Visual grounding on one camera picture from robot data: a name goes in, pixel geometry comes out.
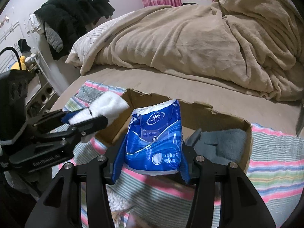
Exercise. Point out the yellow plush toy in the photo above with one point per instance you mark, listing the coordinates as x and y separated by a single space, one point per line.
19 64

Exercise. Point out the striped blanket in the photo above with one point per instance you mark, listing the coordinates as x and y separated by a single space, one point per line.
273 171

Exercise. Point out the beige fleece blanket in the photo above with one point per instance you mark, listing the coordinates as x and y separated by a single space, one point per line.
190 40

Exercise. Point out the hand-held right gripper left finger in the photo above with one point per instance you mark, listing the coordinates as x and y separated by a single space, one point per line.
116 172

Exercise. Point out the blue tissue packet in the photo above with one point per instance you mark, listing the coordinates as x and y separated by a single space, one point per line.
154 135

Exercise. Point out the grey fluffy cloth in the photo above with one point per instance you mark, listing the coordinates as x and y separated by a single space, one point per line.
225 144

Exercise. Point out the bag of cotton swabs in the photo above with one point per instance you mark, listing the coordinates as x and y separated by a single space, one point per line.
118 201

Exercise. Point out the pile of black clothes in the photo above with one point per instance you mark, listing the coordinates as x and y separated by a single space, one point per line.
71 11

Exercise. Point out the cardboard box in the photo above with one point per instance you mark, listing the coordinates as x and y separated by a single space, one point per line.
197 114

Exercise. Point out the black hat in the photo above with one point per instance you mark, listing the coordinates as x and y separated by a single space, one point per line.
23 45

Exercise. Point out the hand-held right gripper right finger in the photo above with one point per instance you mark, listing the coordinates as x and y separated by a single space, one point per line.
186 171

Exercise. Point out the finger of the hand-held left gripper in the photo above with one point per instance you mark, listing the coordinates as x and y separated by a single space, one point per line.
66 120
95 123

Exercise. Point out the white shelf rack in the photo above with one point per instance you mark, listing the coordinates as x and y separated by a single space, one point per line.
40 85

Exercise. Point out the white quilted pillow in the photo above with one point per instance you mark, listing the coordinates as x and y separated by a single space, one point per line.
87 42

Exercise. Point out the grey quilted garment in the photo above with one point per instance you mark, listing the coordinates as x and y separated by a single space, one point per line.
53 36

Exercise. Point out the bed with brown sheet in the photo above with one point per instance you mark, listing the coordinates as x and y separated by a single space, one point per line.
166 80

